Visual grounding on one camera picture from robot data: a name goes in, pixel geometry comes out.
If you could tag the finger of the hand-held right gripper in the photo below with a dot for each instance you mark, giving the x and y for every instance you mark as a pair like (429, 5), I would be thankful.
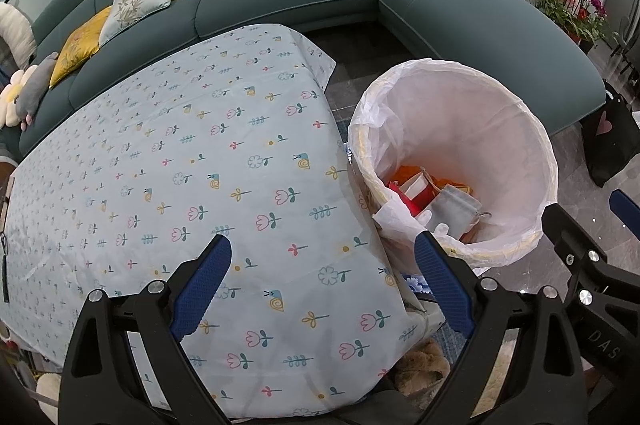
(572, 245)
(625, 207)

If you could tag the red and white paper cup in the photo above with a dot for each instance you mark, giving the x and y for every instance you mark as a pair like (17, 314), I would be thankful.
(417, 192)

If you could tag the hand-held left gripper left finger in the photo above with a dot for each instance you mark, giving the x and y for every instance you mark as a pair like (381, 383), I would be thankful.
(202, 290)

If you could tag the white cotton glove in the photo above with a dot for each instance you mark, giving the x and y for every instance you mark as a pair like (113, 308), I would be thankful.
(430, 220)

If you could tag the white flower cushion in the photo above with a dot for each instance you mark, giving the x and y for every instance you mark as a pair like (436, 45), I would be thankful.
(10, 97)

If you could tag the potted plant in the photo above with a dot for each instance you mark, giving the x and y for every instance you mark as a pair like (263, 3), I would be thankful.
(560, 5)

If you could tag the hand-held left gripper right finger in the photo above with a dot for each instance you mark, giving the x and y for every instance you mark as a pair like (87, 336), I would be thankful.
(445, 285)

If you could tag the floral light blue tablecloth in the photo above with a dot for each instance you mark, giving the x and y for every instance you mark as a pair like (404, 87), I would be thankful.
(200, 155)

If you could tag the teal curved sofa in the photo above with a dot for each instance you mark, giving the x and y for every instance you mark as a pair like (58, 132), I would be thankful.
(300, 0)

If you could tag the grey embroidered cushion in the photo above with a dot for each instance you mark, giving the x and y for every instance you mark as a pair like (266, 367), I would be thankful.
(135, 0)

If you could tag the grey plush toy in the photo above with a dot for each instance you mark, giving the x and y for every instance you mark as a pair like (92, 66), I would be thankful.
(35, 90)

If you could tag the orange plastic bag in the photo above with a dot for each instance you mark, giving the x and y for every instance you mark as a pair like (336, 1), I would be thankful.
(402, 174)

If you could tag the yellow embroidered cushion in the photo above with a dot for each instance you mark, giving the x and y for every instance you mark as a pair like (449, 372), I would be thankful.
(80, 45)

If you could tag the black gift bag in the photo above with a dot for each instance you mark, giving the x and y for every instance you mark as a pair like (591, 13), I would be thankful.
(610, 145)

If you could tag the round bin with white liner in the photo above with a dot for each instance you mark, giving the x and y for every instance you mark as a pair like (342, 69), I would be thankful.
(475, 125)

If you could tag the brown plush toy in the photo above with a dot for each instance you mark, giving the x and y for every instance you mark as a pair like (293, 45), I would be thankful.
(422, 365)

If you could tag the white panda plush toy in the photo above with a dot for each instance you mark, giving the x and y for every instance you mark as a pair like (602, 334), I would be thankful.
(17, 30)

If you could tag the cream fluffy cushion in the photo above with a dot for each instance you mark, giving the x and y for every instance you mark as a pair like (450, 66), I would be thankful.
(47, 390)

